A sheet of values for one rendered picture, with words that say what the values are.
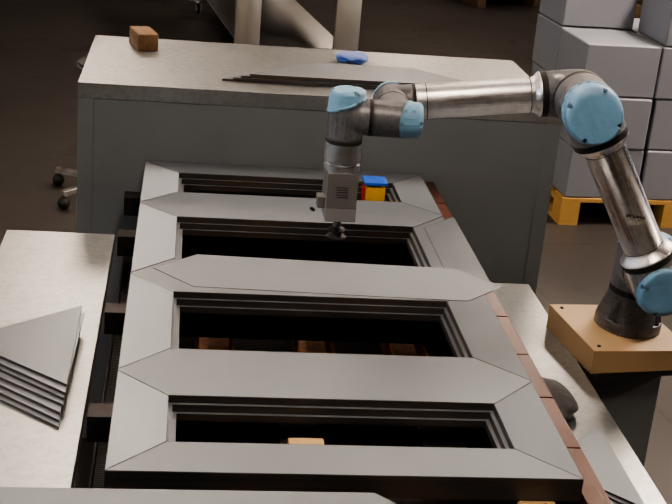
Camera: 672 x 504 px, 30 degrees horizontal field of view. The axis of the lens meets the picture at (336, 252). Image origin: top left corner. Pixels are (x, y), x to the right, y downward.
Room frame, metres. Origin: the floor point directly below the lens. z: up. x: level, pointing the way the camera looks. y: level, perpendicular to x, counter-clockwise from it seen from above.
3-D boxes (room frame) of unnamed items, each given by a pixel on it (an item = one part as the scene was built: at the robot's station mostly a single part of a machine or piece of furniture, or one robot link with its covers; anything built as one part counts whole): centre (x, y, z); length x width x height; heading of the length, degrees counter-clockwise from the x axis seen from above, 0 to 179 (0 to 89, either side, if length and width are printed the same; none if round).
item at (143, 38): (3.66, 0.62, 1.07); 0.12 x 0.06 x 0.05; 23
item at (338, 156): (2.47, 0.00, 1.13); 0.08 x 0.08 x 0.05
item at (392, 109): (2.49, -0.10, 1.21); 0.11 x 0.11 x 0.08; 3
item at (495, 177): (3.28, 0.06, 0.51); 1.30 x 0.04 x 1.01; 98
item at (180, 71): (3.56, 0.10, 1.03); 1.30 x 0.60 x 0.04; 98
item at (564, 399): (2.32, -0.46, 0.70); 0.20 x 0.10 x 0.03; 13
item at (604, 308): (2.64, -0.68, 0.78); 0.15 x 0.15 x 0.10
